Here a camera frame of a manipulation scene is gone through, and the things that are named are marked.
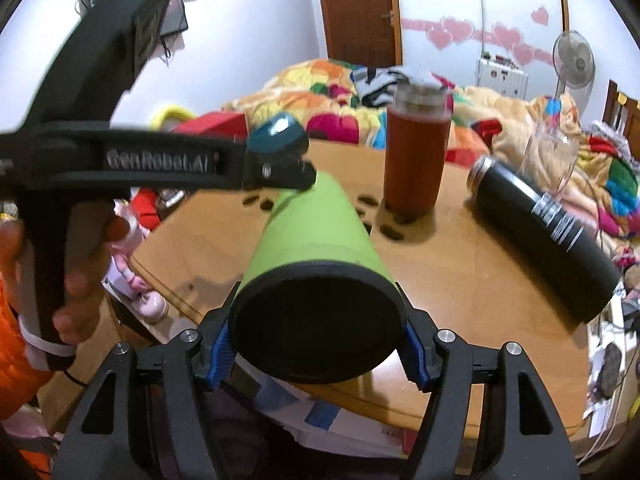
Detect orange sleeve forearm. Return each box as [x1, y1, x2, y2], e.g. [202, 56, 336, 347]
[0, 283, 52, 422]

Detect person's left hand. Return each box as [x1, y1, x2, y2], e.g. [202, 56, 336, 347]
[1, 207, 128, 346]

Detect yellow foam tube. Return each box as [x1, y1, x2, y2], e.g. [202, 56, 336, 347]
[151, 105, 198, 131]

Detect red cardboard box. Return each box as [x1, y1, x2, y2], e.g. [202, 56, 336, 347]
[174, 112, 248, 140]

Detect colourful patchwork blanket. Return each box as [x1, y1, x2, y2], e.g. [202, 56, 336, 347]
[222, 58, 639, 269]

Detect black thermos bottle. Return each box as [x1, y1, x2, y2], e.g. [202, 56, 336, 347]
[468, 155, 622, 323]

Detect green cup black base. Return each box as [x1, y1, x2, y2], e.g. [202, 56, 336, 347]
[228, 172, 407, 384]

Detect white wall box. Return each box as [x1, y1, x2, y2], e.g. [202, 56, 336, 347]
[476, 58, 528, 100]

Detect papers under table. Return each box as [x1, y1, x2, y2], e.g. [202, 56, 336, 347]
[228, 356, 408, 458]

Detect standing electric fan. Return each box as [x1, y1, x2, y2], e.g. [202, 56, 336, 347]
[552, 30, 596, 113]

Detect small wall monitor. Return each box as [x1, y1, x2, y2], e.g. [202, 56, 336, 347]
[160, 0, 189, 38]

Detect pink white doll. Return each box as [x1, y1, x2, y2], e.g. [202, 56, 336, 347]
[104, 200, 168, 324]

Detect brown wooden door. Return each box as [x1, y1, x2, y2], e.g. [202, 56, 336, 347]
[320, 0, 402, 68]

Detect grey black garment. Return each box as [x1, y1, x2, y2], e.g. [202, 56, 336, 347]
[350, 65, 446, 108]

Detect clear glass cup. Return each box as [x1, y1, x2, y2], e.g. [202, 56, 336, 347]
[518, 99, 579, 198]

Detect wooden chair back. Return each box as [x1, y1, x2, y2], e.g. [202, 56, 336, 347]
[602, 80, 640, 159]

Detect red thermos steel rim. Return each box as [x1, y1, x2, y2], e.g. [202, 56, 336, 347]
[383, 84, 451, 220]

